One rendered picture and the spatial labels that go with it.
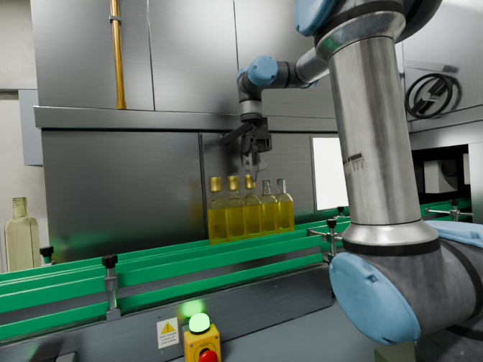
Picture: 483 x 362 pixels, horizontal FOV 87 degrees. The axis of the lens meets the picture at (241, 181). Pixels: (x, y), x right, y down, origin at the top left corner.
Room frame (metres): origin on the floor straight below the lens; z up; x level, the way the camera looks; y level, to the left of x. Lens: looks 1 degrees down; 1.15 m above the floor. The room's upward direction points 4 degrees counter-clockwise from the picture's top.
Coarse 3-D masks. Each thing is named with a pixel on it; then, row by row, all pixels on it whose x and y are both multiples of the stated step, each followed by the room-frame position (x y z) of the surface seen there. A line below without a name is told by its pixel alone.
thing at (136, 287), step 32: (224, 256) 0.64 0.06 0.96; (256, 256) 0.68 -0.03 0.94; (288, 256) 0.72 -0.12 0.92; (320, 256) 0.76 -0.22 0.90; (64, 288) 0.51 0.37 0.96; (96, 288) 0.53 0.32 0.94; (128, 288) 0.56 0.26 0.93; (160, 288) 0.58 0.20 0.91; (192, 288) 0.61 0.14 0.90; (0, 320) 0.47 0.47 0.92; (32, 320) 0.49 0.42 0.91; (64, 320) 0.51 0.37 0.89
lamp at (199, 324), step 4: (196, 316) 0.56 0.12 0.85; (200, 316) 0.56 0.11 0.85; (204, 316) 0.56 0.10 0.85; (192, 320) 0.55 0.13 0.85; (196, 320) 0.55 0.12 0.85; (200, 320) 0.55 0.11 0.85; (204, 320) 0.55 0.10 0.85; (208, 320) 0.56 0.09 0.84; (192, 324) 0.54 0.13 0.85; (196, 324) 0.54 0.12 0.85; (200, 324) 0.54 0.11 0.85; (204, 324) 0.54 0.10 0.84; (208, 324) 0.56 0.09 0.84; (192, 328) 0.54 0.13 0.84; (196, 328) 0.54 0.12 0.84; (200, 328) 0.54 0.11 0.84; (204, 328) 0.54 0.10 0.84; (208, 328) 0.55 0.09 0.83; (192, 332) 0.54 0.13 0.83; (196, 332) 0.54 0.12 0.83; (200, 332) 0.54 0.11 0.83; (204, 332) 0.54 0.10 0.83
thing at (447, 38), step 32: (448, 0) 1.17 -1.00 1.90; (480, 0) 1.07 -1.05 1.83; (416, 32) 1.31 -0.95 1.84; (448, 32) 1.18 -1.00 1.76; (480, 32) 1.08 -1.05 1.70; (448, 64) 1.19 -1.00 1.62; (480, 64) 1.08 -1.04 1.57; (480, 96) 1.09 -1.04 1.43; (416, 128) 1.33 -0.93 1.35; (448, 128) 1.20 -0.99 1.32; (480, 128) 1.09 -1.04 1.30
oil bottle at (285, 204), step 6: (276, 198) 0.86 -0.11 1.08; (282, 198) 0.84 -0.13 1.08; (288, 198) 0.85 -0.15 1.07; (282, 204) 0.84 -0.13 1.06; (288, 204) 0.85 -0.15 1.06; (282, 210) 0.84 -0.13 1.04; (288, 210) 0.85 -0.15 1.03; (282, 216) 0.84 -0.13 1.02; (288, 216) 0.85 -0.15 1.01; (282, 222) 0.84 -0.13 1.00; (288, 222) 0.85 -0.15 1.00; (282, 228) 0.84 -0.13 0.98; (288, 228) 0.85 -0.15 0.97; (294, 228) 0.86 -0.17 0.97
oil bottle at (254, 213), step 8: (248, 200) 0.80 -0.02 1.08; (256, 200) 0.81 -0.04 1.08; (248, 208) 0.80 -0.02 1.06; (256, 208) 0.81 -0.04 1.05; (248, 216) 0.80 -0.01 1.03; (256, 216) 0.81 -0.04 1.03; (248, 224) 0.80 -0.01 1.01; (256, 224) 0.81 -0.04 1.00; (248, 232) 0.80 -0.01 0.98; (256, 232) 0.80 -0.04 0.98
